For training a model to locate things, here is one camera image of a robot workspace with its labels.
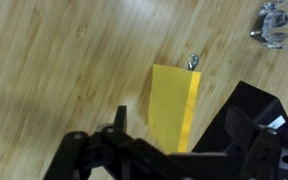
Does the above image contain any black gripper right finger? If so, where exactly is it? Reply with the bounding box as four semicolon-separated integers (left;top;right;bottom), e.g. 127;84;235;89
223;106;288;180

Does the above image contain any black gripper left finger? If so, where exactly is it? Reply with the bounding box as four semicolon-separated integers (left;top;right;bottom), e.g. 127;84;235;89
43;105;186;180

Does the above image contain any yellow sponge block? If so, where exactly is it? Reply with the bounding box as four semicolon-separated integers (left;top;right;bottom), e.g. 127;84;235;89
147;63;202;155

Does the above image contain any small metal hook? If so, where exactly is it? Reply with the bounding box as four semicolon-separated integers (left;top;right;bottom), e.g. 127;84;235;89
186;53;201;72

